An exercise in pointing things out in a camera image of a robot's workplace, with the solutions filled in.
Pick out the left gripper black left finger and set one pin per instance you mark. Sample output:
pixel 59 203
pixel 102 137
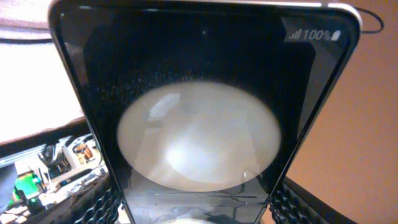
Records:
pixel 98 202

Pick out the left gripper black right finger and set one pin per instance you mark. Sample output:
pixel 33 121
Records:
pixel 291 203

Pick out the black smartphone with white circles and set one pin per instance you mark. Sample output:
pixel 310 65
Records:
pixel 199 107

